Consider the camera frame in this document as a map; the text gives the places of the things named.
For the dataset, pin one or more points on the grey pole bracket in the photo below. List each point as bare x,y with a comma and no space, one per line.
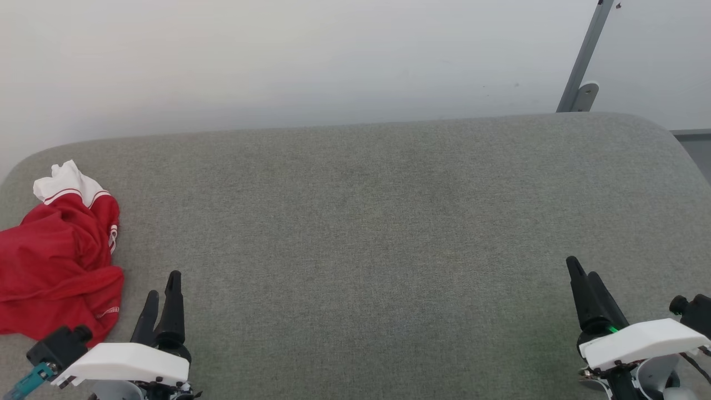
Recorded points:
586,97

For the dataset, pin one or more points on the grey metal pole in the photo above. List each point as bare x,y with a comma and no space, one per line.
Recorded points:
586,53

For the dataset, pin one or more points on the teal left camera connector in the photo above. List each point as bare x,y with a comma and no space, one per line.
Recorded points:
28,382

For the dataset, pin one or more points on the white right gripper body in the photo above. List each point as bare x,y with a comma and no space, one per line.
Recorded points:
644,341

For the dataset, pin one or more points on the grey-green fabric sofa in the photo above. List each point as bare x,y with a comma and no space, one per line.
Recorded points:
377,233

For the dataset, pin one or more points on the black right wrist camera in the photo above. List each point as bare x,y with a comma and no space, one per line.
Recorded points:
697,314

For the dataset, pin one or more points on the red white Bulls t-shirt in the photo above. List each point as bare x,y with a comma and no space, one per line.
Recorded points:
53,266

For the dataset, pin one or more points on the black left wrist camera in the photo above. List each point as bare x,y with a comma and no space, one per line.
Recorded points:
58,347

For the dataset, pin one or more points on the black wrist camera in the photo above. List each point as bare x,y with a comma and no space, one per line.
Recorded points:
697,314
58,347

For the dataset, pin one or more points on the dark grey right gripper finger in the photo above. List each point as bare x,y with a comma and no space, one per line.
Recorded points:
608,305
586,300

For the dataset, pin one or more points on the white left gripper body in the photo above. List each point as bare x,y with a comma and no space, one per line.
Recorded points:
128,364

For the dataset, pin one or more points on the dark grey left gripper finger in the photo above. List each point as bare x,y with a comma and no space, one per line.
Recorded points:
146,319
173,311

